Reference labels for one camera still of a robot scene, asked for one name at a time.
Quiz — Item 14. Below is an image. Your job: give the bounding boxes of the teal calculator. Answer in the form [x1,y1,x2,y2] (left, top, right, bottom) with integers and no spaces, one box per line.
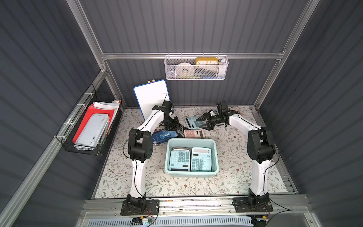
[184,116,206,130]
[191,147,211,172]

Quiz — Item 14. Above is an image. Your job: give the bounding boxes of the mint green storage box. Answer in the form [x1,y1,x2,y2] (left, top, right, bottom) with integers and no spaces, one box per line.
[164,139,219,177]

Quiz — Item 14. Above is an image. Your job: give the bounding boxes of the teal calculator hidden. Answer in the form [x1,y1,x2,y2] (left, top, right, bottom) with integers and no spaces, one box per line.
[169,149,191,172]

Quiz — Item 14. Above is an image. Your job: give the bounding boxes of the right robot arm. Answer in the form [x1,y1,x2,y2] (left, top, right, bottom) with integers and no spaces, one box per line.
[196,111,276,212]

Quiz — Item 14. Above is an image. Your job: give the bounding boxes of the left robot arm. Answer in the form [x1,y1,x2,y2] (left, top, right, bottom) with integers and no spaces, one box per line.
[123,101,186,212]

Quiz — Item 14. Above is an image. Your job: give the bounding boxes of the small pink calculator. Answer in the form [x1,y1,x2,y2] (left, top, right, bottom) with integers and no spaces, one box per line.
[184,129,206,139]

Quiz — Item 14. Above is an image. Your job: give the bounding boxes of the blue dinosaur pencil case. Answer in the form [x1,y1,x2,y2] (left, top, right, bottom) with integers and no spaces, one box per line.
[152,130,179,144]

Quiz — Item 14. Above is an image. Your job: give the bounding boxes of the blue framed whiteboard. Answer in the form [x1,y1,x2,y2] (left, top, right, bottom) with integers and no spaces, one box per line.
[133,79,170,120]

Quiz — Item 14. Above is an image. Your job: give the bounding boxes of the white tape roll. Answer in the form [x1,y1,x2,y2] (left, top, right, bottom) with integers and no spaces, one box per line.
[175,62,195,77]

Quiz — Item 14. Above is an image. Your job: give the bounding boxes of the grey document case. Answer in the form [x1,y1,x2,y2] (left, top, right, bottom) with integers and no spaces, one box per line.
[74,113,109,150]

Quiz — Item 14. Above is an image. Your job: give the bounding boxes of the red folder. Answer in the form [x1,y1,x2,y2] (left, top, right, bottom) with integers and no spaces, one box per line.
[72,102,119,147]

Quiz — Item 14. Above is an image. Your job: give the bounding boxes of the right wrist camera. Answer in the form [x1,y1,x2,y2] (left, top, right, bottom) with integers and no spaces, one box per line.
[216,101,230,114]

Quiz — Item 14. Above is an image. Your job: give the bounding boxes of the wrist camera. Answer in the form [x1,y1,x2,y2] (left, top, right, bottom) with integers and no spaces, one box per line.
[216,101,230,114]
[162,100,173,115]

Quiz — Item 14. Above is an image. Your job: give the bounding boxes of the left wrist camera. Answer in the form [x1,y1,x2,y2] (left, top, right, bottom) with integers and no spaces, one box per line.
[162,100,173,115]

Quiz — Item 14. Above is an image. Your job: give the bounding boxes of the white mesh wall basket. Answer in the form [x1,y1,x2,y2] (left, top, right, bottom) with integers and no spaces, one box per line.
[164,54,229,80]

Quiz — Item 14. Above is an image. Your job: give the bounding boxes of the black wire wall basket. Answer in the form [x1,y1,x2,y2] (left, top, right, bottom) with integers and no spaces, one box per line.
[55,85,123,156]

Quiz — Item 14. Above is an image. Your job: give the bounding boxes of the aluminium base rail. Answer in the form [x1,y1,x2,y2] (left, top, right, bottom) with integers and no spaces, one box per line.
[80,194,313,218]

